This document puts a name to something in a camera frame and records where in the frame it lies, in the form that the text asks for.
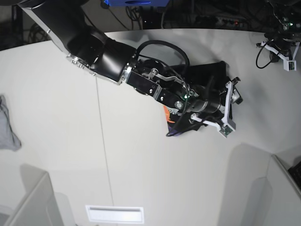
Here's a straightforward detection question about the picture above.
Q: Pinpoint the white power strip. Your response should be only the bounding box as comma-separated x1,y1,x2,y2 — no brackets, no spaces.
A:
195,15,246,26

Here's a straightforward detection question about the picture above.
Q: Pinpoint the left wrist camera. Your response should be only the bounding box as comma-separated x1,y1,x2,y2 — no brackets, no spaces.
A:
283,60,296,72

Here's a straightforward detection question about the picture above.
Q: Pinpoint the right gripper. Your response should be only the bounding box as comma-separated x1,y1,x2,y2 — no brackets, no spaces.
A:
190,77,243,129

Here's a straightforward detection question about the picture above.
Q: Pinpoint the grey bin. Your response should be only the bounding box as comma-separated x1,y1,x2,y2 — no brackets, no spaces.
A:
0,163,76,226
241,155,301,226

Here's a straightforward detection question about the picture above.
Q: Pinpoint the black keyboard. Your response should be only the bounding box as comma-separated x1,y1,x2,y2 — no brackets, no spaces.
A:
288,162,301,189

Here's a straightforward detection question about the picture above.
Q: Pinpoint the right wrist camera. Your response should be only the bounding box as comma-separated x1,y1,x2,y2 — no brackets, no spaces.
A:
219,124,236,138

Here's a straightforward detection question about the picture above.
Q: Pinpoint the black T-shirt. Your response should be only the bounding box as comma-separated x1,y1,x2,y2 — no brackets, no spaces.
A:
158,61,235,137

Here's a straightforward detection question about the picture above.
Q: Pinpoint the grey cloth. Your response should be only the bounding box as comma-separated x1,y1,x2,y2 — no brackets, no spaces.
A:
0,95,22,152

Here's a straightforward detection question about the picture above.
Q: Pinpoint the grey left bin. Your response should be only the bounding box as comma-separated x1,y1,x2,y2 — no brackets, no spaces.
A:
0,163,76,226

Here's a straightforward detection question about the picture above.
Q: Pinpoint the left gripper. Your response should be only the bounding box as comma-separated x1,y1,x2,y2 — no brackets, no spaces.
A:
256,36,296,63

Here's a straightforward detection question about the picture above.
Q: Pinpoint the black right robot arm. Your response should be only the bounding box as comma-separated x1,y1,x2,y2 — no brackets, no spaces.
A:
18,0,242,132

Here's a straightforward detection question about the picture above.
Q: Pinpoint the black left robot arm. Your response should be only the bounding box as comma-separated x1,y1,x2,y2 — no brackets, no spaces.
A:
255,0,301,71

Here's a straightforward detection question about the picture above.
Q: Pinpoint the blue box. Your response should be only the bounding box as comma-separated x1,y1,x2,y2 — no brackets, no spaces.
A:
104,0,169,7

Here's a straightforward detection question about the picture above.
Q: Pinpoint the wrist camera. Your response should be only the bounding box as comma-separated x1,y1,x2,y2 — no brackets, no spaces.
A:
219,124,236,138
283,60,296,72

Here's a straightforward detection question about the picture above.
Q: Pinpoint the grey right bin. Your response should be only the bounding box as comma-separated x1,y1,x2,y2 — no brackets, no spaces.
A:
241,155,301,226

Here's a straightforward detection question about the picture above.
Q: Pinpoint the white slotted tray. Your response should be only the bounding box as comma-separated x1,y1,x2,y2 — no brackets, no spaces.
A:
86,205,144,224

